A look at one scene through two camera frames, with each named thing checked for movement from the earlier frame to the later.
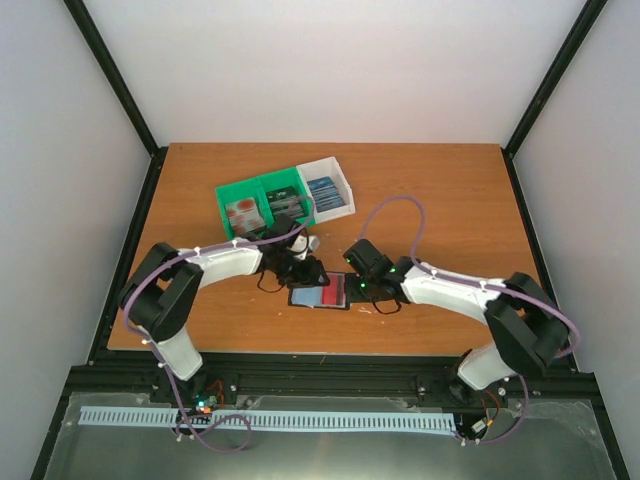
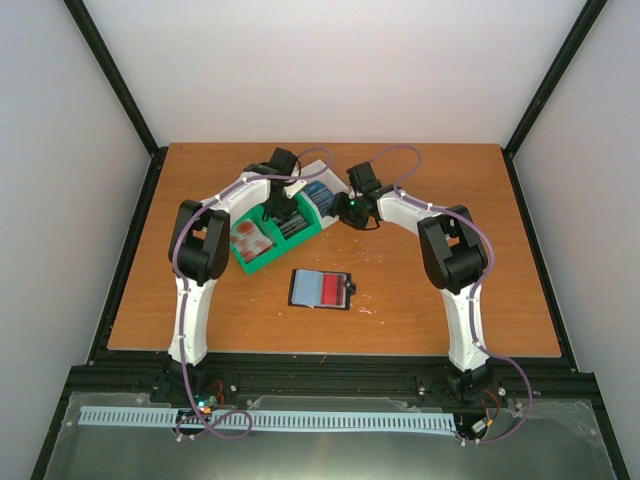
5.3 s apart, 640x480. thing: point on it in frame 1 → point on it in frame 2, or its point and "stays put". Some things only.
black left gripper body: x=293 y=274 → x=275 y=207
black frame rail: x=90 y=32 stays put
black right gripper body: x=369 y=284 → x=350 y=214
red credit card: x=334 y=293 stays put
